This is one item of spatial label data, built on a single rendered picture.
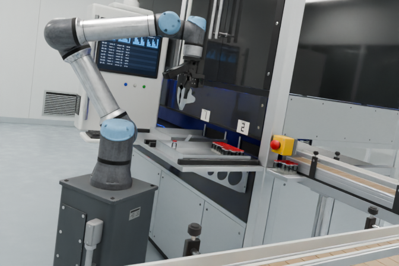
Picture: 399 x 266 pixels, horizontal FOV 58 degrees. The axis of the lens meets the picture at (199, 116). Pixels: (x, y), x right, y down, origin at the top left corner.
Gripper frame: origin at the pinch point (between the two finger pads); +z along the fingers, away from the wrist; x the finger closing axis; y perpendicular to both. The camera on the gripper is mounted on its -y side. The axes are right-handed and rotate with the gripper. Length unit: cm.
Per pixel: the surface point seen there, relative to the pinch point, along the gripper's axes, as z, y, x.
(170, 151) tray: 19.3, 1.3, 4.9
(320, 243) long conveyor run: 14, -12, -86
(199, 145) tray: 19.9, 23.8, 19.9
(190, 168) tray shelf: 22.2, 2.6, -11.0
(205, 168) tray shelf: 22.3, 9.6, -10.8
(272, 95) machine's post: -9.7, 39.1, -8.6
